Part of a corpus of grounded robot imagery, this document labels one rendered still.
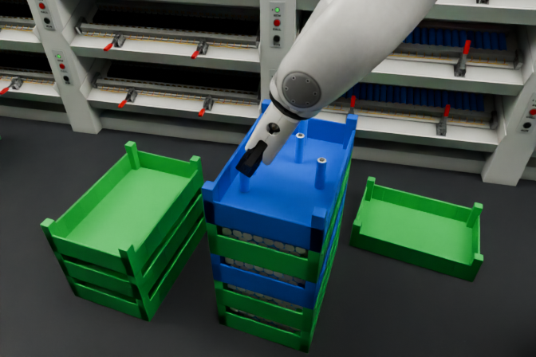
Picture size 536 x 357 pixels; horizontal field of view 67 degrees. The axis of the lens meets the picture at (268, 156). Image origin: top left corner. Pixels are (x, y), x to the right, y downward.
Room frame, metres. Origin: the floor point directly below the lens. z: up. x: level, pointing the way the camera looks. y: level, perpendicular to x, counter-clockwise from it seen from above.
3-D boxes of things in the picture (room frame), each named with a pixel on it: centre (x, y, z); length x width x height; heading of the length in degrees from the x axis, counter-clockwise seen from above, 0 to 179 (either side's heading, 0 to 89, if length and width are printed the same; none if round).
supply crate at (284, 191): (0.59, -0.04, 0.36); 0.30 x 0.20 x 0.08; 161
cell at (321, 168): (0.57, -0.10, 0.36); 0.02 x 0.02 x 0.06
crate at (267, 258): (0.59, -0.04, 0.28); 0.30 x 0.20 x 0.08; 161
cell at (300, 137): (0.64, -0.06, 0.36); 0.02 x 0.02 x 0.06
